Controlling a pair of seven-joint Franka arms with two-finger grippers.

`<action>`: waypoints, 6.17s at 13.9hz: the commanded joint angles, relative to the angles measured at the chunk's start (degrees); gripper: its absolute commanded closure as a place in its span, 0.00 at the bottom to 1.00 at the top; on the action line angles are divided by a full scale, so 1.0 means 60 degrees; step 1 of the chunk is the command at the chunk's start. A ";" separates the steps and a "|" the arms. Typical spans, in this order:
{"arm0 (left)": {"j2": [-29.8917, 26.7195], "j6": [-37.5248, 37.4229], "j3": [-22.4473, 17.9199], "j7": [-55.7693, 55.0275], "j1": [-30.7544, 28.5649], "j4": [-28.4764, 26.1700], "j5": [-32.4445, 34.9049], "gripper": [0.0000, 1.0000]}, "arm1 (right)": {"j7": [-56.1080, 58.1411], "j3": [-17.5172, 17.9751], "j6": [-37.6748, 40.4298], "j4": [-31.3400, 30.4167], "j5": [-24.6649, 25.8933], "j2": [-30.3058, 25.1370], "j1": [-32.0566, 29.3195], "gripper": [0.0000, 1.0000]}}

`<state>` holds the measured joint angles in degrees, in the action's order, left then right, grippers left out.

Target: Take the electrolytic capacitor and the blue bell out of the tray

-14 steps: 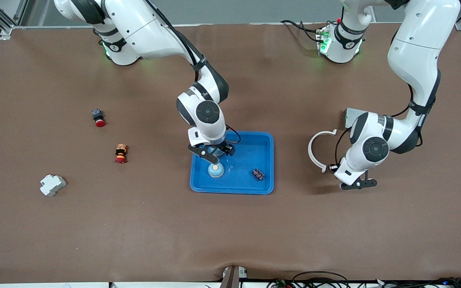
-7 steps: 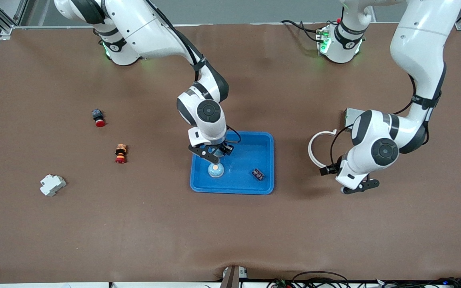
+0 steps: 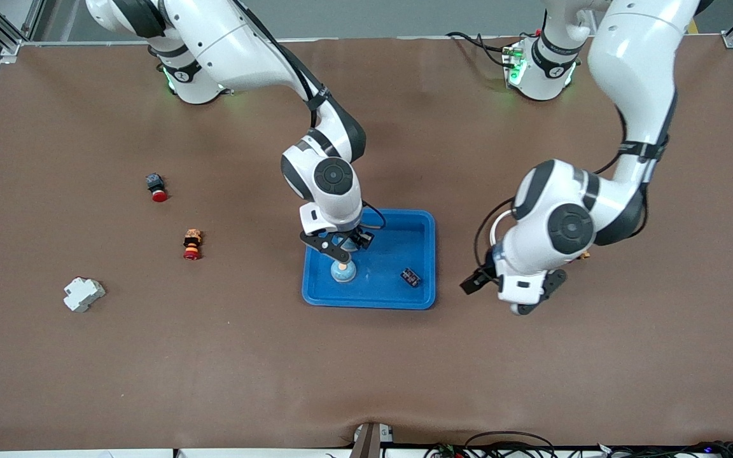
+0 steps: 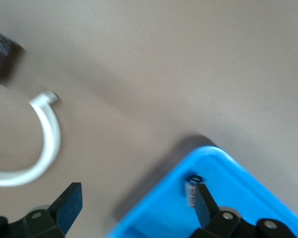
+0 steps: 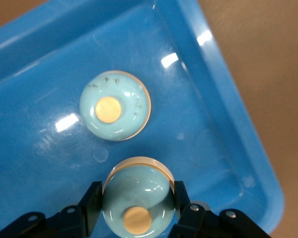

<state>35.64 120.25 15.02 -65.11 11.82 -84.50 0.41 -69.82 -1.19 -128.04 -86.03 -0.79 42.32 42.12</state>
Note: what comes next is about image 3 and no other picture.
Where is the blue plastic tray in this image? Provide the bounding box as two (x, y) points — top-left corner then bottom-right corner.
(302, 209), (437, 310)

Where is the white curved plastic clamp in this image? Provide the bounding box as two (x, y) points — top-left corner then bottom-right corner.
(489, 209), (515, 252)

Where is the brown table mat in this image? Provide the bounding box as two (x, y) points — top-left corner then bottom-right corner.
(0, 35), (733, 452)

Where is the red yellow emergency stop button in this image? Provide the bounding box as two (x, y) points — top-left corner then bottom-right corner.
(183, 229), (204, 261)

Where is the red push button black base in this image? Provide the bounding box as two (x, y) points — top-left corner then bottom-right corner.
(146, 173), (169, 204)

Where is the white circuit breaker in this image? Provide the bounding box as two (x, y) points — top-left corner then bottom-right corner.
(63, 277), (107, 313)

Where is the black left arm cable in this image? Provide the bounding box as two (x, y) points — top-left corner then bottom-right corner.
(473, 95), (678, 269)

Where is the grey camera stand post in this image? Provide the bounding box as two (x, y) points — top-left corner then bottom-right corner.
(351, 422), (394, 458)

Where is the black base power cable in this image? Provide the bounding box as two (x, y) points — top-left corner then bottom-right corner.
(446, 31), (513, 67)

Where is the black cable bundle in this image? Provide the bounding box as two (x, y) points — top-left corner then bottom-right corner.
(424, 431), (733, 458)

